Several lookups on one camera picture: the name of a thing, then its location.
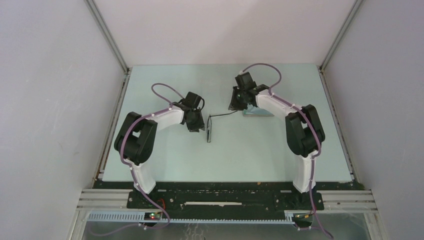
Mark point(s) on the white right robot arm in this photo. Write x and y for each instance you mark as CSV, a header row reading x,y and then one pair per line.
x,y
304,131

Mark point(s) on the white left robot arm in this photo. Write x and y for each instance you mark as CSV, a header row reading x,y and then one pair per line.
x,y
136,137

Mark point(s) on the aluminium frame post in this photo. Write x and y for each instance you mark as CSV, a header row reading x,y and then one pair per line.
x,y
354,10
107,34

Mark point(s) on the black round sunglasses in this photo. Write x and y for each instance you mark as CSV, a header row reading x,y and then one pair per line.
x,y
209,124

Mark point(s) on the light blue cleaning cloth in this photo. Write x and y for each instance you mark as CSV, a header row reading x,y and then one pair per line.
x,y
253,110

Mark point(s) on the left aluminium frame post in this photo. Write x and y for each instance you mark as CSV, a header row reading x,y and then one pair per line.
x,y
107,34

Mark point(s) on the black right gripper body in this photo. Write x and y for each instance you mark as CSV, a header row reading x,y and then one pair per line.
x,y
242,92

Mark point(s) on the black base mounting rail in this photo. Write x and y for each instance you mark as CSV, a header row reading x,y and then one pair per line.
x,y
226,201

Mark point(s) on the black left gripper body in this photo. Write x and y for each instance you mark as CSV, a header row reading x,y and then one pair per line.
x,y
196,111

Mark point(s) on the right aluminium frame post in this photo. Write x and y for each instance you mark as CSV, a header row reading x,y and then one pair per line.
x,y
354,10

